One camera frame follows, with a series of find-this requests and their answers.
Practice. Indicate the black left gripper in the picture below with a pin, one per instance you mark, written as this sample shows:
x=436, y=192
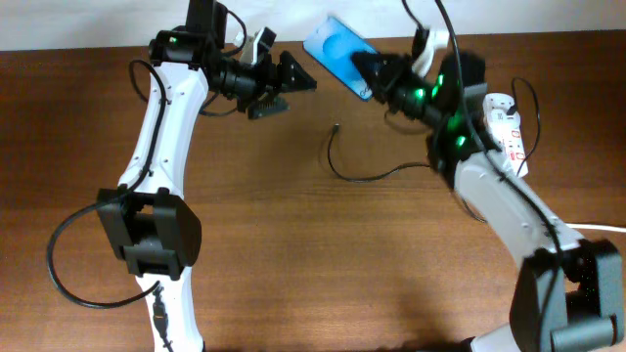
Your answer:
x=267, y=84

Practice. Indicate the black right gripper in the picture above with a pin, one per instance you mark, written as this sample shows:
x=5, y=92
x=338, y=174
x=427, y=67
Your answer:
x=395, y=67

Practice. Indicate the blue Galaxy smartphone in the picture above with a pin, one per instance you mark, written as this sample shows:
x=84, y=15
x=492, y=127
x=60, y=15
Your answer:
x=331, y=44

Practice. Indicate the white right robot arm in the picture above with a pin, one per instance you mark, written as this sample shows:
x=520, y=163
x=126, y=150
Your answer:
x=569, y=292

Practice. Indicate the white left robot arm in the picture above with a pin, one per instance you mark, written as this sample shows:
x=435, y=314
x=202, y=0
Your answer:
x=149, y=225

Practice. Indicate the white USB charger adapter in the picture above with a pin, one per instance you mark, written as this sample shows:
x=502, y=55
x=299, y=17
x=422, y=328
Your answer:
x=496, y=108

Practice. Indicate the white power strip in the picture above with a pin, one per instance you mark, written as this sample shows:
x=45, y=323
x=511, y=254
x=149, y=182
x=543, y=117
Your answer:
x=510, y=141

